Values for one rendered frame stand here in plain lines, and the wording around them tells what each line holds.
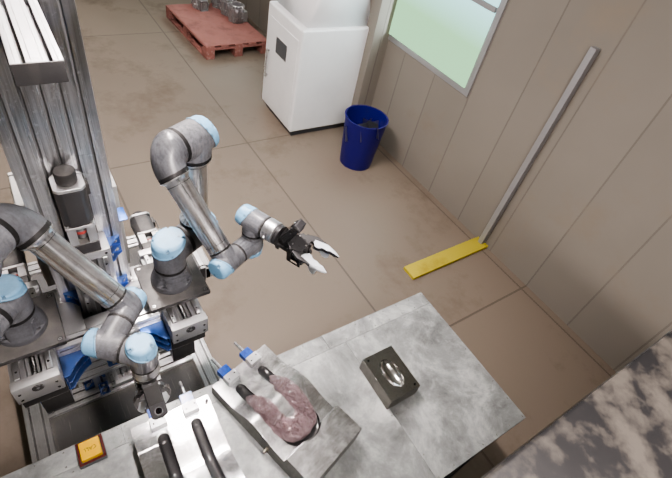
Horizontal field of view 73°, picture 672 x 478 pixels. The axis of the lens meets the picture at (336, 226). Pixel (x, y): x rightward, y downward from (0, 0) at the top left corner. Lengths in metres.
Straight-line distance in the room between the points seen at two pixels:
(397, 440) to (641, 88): 2.31
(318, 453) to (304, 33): 3.21
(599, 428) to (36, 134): 1.43
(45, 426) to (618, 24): 3.57
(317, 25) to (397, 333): 2.79
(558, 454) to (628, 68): 2.73
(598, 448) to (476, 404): 1.45
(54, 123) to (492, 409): 1.87
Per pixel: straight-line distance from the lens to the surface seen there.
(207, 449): 1.72
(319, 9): 4.08
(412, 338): 2.14
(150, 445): 1.73
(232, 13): 6.35
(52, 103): 1.47
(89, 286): 1.40
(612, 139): 3.25
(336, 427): 1.74
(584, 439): 0.66
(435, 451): 1.94
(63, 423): 2.59
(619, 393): 0.73
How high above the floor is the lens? 2.50
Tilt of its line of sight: 43 degrees down
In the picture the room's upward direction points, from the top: 15 degrees clockwise
